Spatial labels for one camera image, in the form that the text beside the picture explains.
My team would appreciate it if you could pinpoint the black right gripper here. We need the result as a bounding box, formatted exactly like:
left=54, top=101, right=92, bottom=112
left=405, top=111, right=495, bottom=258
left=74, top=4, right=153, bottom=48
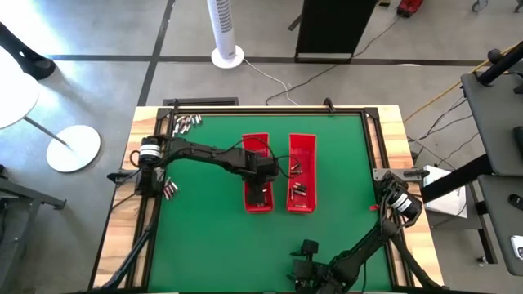
left=287, top=239, right=326, bottom=294

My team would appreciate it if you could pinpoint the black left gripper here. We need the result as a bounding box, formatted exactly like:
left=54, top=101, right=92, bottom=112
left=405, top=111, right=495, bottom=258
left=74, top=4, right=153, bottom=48
left=244, top=175, right=274, bottom=207

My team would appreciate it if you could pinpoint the red plastic bin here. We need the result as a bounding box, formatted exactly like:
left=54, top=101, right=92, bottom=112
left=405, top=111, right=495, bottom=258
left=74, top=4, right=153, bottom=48
left=241, top=131, right=275, bottom=214
left=285, top=132, right=318, bottom=215

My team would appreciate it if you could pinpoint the green table mat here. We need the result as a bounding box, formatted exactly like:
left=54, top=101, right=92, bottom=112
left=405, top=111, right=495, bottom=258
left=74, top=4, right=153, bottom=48
left=147, top=112, right=393, bottom=292

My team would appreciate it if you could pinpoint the black ribbed bar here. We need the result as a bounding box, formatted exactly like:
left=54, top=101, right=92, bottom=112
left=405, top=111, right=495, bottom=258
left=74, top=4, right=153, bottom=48
left=163, top=96, right=240, bottom=107

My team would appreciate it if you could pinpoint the white flat box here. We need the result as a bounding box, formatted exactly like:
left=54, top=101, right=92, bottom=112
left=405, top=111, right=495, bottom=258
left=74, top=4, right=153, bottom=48
left=422, top=165, right=469, bottom=220

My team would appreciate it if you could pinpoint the white tower fan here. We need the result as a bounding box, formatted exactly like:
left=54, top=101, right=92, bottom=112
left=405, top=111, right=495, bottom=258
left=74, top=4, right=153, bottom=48
left=206, top=0, right=246, bottom=69

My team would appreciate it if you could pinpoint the black standing panel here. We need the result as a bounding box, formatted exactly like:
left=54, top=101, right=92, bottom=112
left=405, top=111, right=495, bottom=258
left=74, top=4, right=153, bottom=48
left=288, top=0, right=379, bottom=65

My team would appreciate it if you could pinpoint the grey work table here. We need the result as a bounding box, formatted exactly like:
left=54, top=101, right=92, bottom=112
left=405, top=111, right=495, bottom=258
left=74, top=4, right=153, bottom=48
left=461, top=73, right=523, bottom=176
left=477, top=174, right=523, bottom=277

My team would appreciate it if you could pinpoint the white smartphone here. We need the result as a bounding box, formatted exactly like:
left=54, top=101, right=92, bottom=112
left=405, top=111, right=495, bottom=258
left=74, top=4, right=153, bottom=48
left=510, top=235, right=523, bottom=261

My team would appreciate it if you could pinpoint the red floor tool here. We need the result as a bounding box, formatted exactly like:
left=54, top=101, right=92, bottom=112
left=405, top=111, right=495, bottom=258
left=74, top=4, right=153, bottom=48
left=396, top=0, right=425, bottom=18

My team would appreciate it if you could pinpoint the black curved stand leg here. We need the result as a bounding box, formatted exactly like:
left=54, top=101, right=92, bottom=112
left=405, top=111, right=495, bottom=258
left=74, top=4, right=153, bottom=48
left=0, top=20, right=57, bottom=81

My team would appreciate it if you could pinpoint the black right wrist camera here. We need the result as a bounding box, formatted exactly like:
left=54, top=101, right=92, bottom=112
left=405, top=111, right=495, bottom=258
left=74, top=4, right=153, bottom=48
left=318, top=269, right=342, bottom=294

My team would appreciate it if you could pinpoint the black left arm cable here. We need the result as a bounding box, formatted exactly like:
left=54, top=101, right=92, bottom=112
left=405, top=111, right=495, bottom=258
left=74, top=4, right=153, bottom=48
left=224, top=136, right=304, bottom=180

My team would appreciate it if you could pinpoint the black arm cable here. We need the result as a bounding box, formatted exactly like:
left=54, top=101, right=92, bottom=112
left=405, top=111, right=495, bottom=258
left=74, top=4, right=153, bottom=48
left=224, top=136, right=304, bottom=180
left=359, top=261, right=369, bottom=294

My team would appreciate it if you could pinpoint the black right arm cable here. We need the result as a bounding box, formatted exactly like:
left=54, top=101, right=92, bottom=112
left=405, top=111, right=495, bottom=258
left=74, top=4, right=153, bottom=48
left=359, top=261, right=369, bottom=294

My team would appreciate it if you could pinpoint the black table frame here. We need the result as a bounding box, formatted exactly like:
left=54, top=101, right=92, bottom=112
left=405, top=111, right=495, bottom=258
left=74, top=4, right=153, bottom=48
left=136, top=105, right=409, bottom=294

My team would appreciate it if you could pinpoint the white power cable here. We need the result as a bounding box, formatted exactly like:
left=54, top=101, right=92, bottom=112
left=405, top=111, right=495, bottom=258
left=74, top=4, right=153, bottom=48
left=244, top=58, right=302, bottom=106

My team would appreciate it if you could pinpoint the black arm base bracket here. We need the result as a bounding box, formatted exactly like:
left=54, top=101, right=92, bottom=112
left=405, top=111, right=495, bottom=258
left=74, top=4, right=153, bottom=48
left=106, top=171, right=138, bottom=185

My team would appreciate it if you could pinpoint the thin black floor cable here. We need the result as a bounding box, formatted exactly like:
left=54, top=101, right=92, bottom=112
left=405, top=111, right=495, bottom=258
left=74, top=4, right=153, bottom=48
left=408, top=100, right=481, bottom=168

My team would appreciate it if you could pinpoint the yellow extension cable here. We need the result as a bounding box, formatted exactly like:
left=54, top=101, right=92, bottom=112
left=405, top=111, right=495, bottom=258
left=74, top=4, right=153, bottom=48
left=403, top=40, right=523, bottom=123

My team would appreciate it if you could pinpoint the grey metal desk frame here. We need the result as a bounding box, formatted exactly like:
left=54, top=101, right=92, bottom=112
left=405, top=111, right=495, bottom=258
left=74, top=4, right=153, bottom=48
left=0, top=165, right=67, bottom=294

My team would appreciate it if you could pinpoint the white round pedestal table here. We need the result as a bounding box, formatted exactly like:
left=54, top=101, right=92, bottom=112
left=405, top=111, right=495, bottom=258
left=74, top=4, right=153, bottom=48
left=0, top=43, right=102, bottom=173

